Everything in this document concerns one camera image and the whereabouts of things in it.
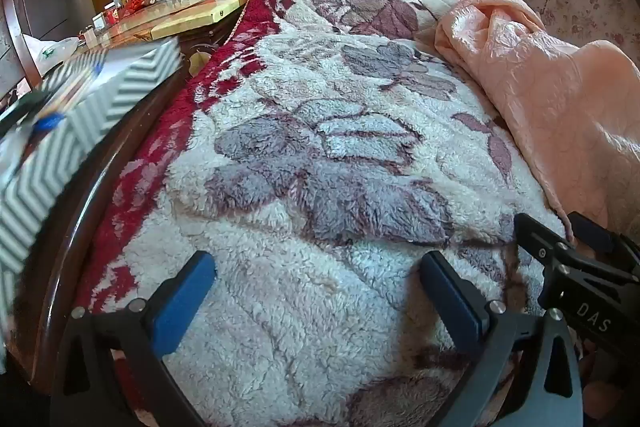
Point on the floral fleece blanket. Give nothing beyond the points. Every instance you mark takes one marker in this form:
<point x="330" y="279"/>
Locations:
<point x="325" y="157"/>

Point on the pink quilted cloth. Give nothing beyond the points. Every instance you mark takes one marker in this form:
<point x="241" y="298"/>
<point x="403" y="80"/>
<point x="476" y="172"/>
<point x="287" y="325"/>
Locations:
<point x="550" y="107"/>

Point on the small white jar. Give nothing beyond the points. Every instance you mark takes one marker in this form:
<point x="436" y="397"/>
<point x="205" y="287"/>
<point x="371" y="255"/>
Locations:
<point x="90" y="35"/>

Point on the wooden chair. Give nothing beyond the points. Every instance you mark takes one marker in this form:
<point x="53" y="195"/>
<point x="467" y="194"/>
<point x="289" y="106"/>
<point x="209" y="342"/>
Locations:
<point x="17" y="37"/>

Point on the grey refrigerator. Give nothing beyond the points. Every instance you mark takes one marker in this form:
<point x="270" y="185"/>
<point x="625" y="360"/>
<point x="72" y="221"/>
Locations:
<point x="47" y="4"/>

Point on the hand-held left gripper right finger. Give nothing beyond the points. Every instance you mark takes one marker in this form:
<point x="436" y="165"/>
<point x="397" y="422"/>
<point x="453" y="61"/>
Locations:
<point x="450" y="302"/>

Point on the striped cardboard box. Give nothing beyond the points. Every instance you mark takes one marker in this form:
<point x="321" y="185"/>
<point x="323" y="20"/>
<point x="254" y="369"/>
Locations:
<point x="100" y="117"/>

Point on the red tin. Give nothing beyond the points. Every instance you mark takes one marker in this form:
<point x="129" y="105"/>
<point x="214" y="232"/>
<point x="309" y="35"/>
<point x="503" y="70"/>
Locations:
<point x="111" y="14"/>

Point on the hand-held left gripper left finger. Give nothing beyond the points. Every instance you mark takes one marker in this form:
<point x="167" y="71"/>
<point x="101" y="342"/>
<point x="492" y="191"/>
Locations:
<point x="182" y="302"/>

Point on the white plastic bag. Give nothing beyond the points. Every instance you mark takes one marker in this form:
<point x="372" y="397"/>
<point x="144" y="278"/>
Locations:
<point x="50" y="52"/>

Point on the marble top wooden table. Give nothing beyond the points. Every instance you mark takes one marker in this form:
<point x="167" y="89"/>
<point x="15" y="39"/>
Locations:
<point x="190" y="14"/>

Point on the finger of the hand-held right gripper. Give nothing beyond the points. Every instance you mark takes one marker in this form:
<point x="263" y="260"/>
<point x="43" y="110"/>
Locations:
<point x="600" y="239"/>
<point x="590" y="302"/>

